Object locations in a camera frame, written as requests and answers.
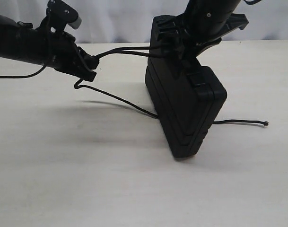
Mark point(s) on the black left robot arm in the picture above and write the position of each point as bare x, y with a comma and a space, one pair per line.
19, 41

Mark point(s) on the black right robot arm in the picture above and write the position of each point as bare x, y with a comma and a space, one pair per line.
175, 79

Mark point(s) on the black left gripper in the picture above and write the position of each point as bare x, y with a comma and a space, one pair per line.
67, 57

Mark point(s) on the black plastic carrying case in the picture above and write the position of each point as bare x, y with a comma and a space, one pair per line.
185, 115

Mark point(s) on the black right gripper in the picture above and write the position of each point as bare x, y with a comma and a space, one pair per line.
201, 30

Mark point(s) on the white backdrop curtain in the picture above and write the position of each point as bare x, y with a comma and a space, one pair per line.
130, 21

